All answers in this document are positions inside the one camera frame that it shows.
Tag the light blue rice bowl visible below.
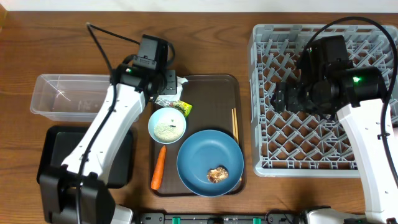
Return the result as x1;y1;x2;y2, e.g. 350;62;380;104
148;108;187;144

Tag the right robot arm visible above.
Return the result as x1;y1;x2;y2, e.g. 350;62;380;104
270;35;397;223

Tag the clear plastic bin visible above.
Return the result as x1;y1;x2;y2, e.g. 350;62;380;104
30;74;110;123

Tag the green yellow foil wrapper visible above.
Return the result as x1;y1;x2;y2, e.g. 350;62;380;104
155;97;192;117

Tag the grey dishwasher rack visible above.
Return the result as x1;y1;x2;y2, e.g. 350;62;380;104
248;24;397;178

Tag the dark blue plate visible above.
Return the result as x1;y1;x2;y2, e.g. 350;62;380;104
177;129;244;197

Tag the brown food scrap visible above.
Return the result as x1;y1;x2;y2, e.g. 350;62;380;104
206;166;229;184

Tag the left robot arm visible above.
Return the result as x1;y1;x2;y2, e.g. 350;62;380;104
39;35;177;223

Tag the dark brown serving tray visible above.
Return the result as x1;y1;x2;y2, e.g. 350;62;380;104
152;74;244;197

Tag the white paper napkin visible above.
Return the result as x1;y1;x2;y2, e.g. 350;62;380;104
169;77;188;101

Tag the orange carrot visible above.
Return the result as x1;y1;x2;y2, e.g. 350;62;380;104
150;145;167;190

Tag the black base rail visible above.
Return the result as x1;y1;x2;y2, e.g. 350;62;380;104
111;205;368;224

